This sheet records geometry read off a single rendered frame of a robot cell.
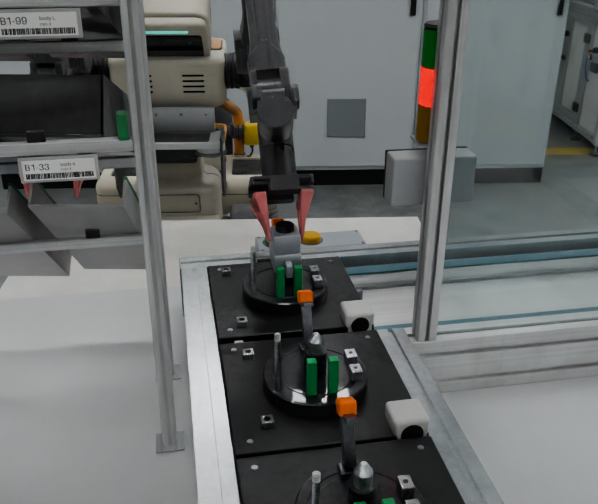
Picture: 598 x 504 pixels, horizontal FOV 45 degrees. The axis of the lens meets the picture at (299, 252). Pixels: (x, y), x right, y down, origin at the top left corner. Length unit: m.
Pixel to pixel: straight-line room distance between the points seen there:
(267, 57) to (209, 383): 0.55
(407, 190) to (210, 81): 0.88
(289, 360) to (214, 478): 0.21
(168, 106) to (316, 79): 2.39
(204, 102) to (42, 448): 0.99
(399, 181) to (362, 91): 3.20
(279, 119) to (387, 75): 3.10
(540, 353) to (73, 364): 0.76
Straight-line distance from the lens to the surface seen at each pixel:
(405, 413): 0.93
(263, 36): 1.28
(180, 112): 1.81
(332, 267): 1.30
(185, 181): 1.92
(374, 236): 1.69
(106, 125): 0.92
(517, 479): 1.07
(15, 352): 1.35
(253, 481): 0.86
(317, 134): 4.25
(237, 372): 1.03
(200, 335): 1.14
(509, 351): 1.19
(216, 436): 0.94
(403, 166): 1.02
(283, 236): 1.14
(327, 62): 4.15
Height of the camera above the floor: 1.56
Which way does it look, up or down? 26 degrees down
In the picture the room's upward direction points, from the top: straight up
